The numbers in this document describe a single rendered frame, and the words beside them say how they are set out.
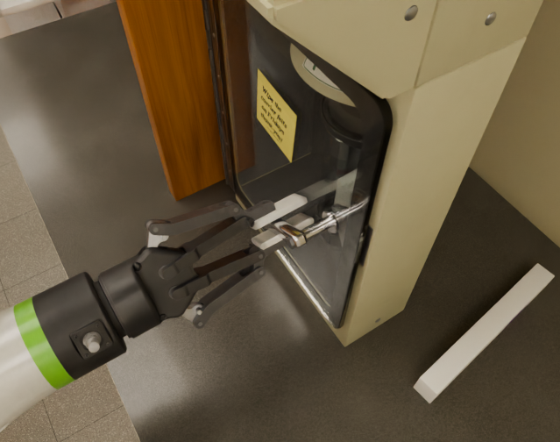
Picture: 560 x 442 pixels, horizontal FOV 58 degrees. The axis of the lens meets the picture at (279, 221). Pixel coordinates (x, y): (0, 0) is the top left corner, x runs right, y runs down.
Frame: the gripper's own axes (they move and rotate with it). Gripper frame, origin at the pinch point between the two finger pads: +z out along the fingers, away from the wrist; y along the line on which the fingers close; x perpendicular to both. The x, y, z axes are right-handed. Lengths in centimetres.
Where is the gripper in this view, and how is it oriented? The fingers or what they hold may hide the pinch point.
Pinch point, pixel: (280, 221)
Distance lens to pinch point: 58.1
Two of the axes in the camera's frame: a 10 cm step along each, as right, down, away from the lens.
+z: 8.4, -4.4, 3.1
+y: -3.2, -8.7, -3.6
